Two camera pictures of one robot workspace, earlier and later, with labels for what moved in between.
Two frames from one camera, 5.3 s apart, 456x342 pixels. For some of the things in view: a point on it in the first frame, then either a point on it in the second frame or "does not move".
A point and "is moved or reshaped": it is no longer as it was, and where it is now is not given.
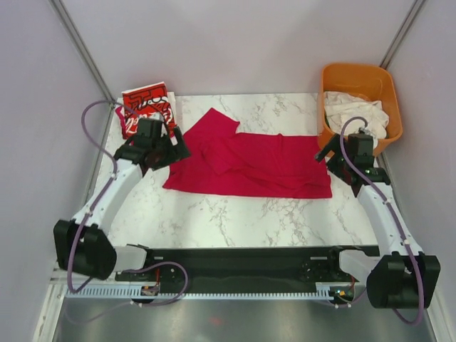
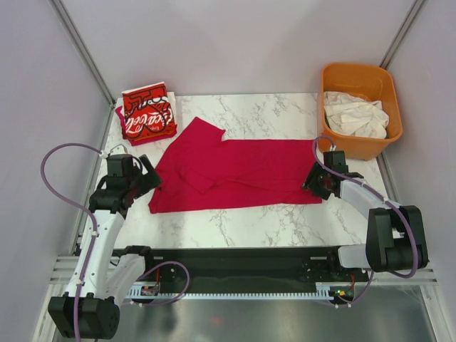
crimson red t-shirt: [222, 159] is moved or reshaped
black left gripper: [177, 153] to [154, 179]
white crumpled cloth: [340, 106] does not move
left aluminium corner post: [68, 23] does not move
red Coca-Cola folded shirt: [144, 102] does not move
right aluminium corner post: [402, 33] does not move
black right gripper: [331, 145] to [310, 182]
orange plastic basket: [373, 81] does not move
